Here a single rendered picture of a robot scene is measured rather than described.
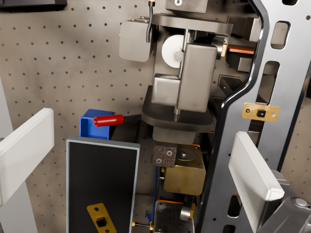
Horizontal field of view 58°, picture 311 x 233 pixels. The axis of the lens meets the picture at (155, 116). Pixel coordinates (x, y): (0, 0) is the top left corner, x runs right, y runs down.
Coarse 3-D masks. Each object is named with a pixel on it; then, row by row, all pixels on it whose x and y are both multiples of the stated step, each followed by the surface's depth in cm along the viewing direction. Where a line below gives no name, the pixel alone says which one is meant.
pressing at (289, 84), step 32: (256, 0) 57; (288, 32) 60; (256, 64) 62; (288, 64) 62; (256, 96) 65; (288, 96) 65; (224, 128) 68; (288, 128) 67; (224, 160) 71; (224, 192) 74; (224, 224) 78
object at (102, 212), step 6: (96, 204) 58; (102, 204) 58; (90, 210) 58; (96, 210) 59; (102, 210) 58; (96, 216) 59; (102, 216) 59; (108, 216) 59; (96, 222) 58; (102, 222) 59; (108, 222) 59; (102, 228) 60; (108, 228) 60; (114, 228) 60
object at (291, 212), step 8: (288, 200) 13; (296, 200) 13; (304, 200) 13; (280, 208) 12; (288, 208) 12; (296, 208) 12; (304, 208) 12; (272, 216) 12; (280, 216) 12; (288, 216) 12; (296, 216) 12; (304, 216) 12; (264, 224) 11; (272, 224) 11; (280, 224) 11; (288, 224) 11; (296, 224) 11; (304, 224) 12; (264, 232) 11; (272, 232) 11; (280, 232) 11; (288, 232) 11; (296, 232) 11
